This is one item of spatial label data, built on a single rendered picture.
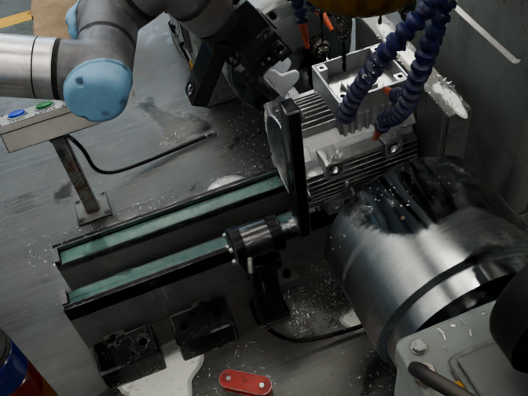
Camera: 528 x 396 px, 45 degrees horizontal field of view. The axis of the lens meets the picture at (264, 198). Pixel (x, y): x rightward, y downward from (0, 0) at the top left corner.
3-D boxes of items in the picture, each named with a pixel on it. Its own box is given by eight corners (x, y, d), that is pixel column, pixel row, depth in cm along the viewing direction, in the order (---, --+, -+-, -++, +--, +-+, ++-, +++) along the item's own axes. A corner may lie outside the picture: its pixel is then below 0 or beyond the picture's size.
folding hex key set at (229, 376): (218, 390, 104) (216, 385, 103) (224, 372, 106) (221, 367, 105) (269, 401, 102) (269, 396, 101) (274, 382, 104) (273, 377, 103)
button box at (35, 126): (100, 111, 121) (89, 86, 119) (102, 123, 115) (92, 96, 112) (10, 141, 119) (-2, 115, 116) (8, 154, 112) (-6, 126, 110)
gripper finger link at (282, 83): (317, 92, 102) (286, 60, 96) (289, 116, 104) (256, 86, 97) (309, 81, 104) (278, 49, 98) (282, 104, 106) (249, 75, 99)
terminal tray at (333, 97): (377, 77, 109) (379, 42, 103) (408, 115, 102) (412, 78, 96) (313, 99, 107) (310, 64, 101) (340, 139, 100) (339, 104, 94)
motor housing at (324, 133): (365, 127, 123) (366, 45, 108) (416, 195, 111) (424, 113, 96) (269, 162, 120) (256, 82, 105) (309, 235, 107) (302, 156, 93)
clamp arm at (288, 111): (307, 219, 100) (296, 94, 81) (315, 233, 98) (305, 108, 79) (287, 227, 100) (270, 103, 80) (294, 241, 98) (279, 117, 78)
